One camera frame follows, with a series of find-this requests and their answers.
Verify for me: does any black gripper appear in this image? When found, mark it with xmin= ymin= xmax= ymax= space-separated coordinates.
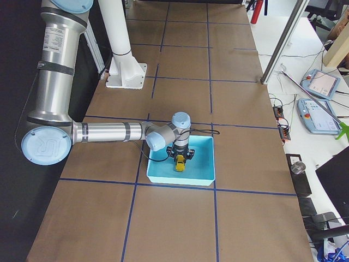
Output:
xmin=166 ymin=143 xmax=195 ymax=160

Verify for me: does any yellow beetle toy car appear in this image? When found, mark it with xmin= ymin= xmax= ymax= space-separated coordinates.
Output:
xmin=175 ymin=154 xmax=186 ymax=172

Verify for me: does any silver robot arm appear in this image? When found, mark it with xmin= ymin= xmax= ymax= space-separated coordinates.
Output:
xmin=21 ymin=1 xmax=195 ymax=165

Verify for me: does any light blue plastic bin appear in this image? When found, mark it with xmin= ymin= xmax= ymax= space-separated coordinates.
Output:
xmin=147 ymin=135 xmax=215 ymax=186

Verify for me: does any brown paper table cover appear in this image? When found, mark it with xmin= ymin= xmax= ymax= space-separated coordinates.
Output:
xmin=26 ymin=2 xmax=314 ymax=262

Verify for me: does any black orange connector box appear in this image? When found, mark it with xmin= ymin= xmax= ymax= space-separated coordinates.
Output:
xmin=273 ymin=106 xmax=284 ymax=120

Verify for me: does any metal cup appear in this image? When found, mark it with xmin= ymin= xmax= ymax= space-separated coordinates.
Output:
xmin=290 ymin=161 xmax=306 ymax=175

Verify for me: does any teach pendant far side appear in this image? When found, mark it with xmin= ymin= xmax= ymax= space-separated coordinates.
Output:
xmin=297 ymin=99 xmax=341 ymax=135

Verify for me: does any red cylinder bottle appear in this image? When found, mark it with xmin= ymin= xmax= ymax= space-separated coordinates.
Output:
xmin=250 ymin=0 xmax=264 ymax=25

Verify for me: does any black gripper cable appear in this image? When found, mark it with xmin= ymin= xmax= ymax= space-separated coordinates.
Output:
xmin=136 ymin=128 xmax=220 ymax=162

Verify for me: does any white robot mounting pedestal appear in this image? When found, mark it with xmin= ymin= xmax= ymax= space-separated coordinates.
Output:
xmin=98 ymin=0 xmax=147 ymax=90

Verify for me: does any teach pendant near post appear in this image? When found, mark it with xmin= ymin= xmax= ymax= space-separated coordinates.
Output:
xmin=300 ymin=69 xmax=340 ymax=100

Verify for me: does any grabber stick green handle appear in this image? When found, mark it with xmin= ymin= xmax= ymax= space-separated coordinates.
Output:
xmin=280 ymin=70 xmax=348 ymax=140

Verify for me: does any aluminium frame post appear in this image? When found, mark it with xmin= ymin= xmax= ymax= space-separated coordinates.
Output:
xmin=261 ymin=0 xmax=309 ymax=85

